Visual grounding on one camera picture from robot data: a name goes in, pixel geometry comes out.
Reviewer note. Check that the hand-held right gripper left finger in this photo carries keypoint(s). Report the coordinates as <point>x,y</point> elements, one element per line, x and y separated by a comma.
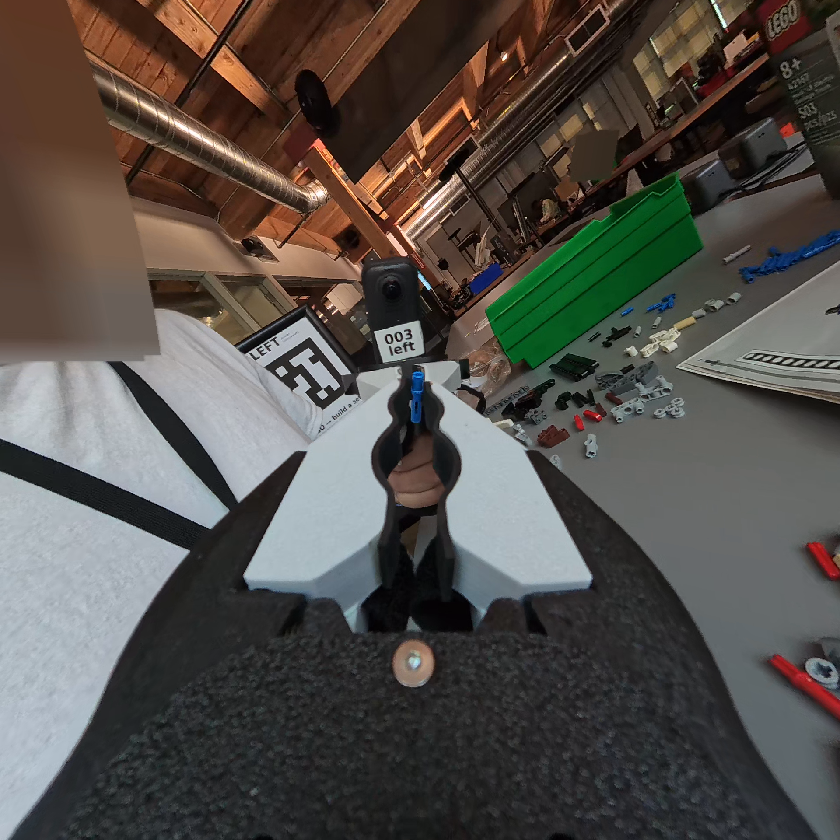
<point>308,518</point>

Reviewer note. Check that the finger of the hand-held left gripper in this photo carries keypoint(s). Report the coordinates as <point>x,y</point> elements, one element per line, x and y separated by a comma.
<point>377,382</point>
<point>445,375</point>

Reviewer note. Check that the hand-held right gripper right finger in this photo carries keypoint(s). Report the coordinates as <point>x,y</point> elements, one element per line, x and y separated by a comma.
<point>518,518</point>

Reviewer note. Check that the blue lego pin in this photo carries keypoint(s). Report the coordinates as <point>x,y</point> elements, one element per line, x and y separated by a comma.
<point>416,394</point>

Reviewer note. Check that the black lego track links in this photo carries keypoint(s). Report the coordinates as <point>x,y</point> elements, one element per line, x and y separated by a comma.
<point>525,400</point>

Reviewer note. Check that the dark red lego bricks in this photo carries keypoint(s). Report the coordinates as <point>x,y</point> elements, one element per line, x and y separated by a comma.
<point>553,436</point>

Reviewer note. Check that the small grey lego joint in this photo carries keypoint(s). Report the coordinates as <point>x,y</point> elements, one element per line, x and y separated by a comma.
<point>591,446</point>

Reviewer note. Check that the dark green lego beams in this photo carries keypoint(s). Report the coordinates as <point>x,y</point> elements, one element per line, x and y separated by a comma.
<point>574,366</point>

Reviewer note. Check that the dark green lego pieces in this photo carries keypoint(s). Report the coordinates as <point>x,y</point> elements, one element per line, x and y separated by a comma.
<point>574,400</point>

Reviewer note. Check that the grey lego connector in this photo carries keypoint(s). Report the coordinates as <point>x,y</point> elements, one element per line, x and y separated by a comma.
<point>653,392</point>
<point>627,410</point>

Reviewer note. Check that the black lego connector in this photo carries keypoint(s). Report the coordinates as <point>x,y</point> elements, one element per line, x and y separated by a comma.
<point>615,334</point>

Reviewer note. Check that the stack of grey lego beams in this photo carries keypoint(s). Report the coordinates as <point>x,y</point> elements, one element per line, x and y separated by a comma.
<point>623,377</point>

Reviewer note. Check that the cluster of white lego connectors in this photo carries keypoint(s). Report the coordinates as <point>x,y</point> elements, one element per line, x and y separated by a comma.
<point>656,342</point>

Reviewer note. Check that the cluster of blue lego connectors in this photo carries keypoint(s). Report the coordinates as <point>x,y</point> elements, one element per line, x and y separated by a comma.
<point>661,303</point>

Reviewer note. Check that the lego instruction booklet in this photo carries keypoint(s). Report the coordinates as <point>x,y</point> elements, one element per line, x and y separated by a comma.
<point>774,334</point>

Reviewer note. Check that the light grey lego pin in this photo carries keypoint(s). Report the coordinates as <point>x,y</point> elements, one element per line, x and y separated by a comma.
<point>736,255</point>

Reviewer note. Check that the pile of blue lego pins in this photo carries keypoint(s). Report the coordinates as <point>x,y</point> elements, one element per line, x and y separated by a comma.
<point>787,257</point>

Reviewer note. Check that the dark lego set box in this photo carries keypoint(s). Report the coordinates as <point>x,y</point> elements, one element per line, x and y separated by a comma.
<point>807,98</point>

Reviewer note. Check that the person's left hand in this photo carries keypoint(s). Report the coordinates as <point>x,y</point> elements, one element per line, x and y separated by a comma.
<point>413,482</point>

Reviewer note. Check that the clear plastic bag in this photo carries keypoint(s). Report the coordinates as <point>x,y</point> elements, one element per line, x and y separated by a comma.
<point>489,367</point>

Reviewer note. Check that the green plastic bin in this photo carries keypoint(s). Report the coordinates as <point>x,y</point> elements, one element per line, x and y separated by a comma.
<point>590,289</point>

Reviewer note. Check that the black round ceiling speaker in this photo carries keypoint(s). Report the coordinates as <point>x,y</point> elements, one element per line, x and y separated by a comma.
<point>315,98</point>

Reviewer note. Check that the dark hanging ceiling panel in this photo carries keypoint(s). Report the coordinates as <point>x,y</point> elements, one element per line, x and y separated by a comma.
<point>407,79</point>

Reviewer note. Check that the person's white shirt torso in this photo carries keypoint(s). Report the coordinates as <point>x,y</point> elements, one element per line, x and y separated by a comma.
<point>98,590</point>

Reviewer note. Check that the cluster of small grey connectors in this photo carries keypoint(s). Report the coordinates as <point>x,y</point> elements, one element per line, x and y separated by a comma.
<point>715,305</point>

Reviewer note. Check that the pile of small mixed pins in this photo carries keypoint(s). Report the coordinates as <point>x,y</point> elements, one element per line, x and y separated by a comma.
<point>797,679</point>

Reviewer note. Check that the white framed ceiling fixture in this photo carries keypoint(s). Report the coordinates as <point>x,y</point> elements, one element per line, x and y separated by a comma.
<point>587,29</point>

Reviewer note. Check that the grey plastic case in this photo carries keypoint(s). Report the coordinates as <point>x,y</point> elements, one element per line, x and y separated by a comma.
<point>707,182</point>
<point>754,144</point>

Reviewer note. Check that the long wooden background table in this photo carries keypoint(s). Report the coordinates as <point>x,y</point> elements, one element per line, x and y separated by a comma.
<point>689,111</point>

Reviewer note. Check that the long metal ceiling duct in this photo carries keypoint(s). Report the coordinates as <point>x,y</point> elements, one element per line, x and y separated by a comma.
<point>433,210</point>

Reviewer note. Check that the wooden ceiling post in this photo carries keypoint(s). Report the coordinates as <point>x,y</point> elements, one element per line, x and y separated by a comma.
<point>354,203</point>

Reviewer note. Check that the large metal ventilation duct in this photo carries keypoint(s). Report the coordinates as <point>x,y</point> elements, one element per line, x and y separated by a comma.
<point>197,141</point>

